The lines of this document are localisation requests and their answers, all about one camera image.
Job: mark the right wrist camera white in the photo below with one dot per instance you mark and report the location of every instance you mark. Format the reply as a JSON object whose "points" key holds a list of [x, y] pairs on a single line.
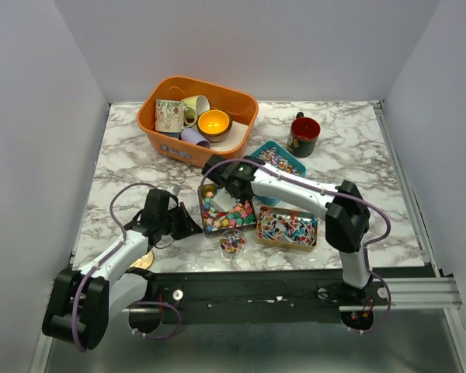
{"points": [[223, 201]]}

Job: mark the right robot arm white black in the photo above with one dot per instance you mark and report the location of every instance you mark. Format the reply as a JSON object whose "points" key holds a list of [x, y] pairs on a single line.
{"points": [[341, 207]]}

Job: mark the clear glass bowl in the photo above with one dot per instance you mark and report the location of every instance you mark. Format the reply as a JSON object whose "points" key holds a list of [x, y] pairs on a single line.
{"points": [[232, 243]]}

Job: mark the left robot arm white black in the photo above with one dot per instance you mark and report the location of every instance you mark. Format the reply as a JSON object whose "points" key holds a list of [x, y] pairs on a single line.
{"points": [[82, 301]]}

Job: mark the yellow inside dark cup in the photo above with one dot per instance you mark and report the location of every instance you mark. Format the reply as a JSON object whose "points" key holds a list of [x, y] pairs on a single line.
{"points": [[215, 125]]}

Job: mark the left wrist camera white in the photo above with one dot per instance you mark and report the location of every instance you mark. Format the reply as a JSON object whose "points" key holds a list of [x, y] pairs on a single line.
{"points": [[175, 189]]}

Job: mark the illustrated white mug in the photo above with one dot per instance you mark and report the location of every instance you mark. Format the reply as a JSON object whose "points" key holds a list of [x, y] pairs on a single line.
{"points": [[169, 115]]}

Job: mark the lavender cup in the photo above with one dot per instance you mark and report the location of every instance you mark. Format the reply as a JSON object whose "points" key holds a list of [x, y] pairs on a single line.
{"points": [[194, 137]]}

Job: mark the teal tin swirl lollipops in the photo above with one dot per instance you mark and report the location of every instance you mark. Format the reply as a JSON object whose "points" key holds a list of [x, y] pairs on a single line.
{"points": [[273, 154]]}

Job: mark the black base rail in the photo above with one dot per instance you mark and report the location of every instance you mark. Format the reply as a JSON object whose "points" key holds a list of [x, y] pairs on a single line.
{"points": [[267, 296]]}

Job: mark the black red skull mug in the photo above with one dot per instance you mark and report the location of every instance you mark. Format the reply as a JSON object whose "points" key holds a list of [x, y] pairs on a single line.
{"points": [[304, 132]]}

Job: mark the gold tin star candies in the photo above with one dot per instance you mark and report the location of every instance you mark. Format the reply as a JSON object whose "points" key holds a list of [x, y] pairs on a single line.
{"points": [[242, 216]]}

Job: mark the gold round lid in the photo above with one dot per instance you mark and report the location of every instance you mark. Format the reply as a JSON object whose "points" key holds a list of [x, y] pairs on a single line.
{"points": [[144, 262]]}

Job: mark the gold tin round lollipops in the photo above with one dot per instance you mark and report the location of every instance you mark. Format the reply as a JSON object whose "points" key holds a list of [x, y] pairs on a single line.
{"points": [[286, 228]]}

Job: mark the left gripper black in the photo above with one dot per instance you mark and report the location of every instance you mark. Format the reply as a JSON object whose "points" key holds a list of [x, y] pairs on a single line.
{"points": [[188, 226]]}

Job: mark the right aluminium frame rail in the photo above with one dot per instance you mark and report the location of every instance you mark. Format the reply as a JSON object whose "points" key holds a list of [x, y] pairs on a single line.
{"points": [[424, 293]]}

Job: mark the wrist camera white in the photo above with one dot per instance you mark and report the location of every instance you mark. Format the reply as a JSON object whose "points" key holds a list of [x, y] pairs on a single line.
{"points": [[223, 201], [175, 189]]}

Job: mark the pale green mug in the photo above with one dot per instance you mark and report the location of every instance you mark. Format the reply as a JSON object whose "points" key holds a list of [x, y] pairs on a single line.
{"points": [[194, 107]]}

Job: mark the orange plastic bin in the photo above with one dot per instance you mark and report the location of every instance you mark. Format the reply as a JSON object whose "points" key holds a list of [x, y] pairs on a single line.
{"points": [[242, 108]]}

